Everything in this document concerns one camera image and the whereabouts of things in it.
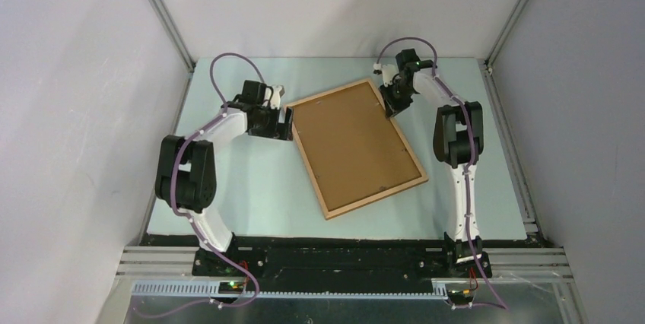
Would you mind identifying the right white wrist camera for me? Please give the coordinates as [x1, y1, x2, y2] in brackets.
[373, 62, 399, 87]

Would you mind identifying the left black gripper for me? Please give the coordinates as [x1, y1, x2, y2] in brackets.
[249, 103, 292, 141]

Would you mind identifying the purple cable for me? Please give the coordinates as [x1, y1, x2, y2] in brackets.
[169, 52, 265, 319]
[377, 37, 509, 311]

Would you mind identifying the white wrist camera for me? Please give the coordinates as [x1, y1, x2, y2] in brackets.
[265, 85, 284, 110]
[373, 62, 399, 87]

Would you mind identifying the left aluminium corner profile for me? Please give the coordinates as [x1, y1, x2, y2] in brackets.
[148, 0, 196, 73]

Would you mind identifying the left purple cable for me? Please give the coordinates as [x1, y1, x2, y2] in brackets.
[169, 52, 265, 319]

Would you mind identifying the brown cardboard backing board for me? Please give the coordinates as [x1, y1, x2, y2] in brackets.
[292, 84, 423, 212]

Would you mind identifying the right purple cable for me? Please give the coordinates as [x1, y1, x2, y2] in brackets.
[377, 37, 509, 311]

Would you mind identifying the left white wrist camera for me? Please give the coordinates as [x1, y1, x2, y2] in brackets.
[265, 85, 284, 110]

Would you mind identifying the right aluminium corner profile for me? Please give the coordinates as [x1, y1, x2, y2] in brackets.
[485, 0, 530, 68]

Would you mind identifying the front aluminium rail frame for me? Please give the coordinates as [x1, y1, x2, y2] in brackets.
[116, 246, 574, 283]

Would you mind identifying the grey slotted cable duct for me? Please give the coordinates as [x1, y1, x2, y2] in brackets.
[132, 280, 448, 300]

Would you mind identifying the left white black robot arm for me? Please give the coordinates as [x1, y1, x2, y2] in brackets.
[154, 80, 294, 276]

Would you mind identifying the aluminium corner profile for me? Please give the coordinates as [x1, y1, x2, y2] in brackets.
[485, 0, 530, 68]
[148, 0, 196, 73]

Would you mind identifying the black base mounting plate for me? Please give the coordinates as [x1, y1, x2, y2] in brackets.
[146, 233, 493, 294]

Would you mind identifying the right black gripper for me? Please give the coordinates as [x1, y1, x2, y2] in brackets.
[378, 79, 415, 119]

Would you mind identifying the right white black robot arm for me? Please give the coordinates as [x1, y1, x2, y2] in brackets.
[373, 49, 484, 277]

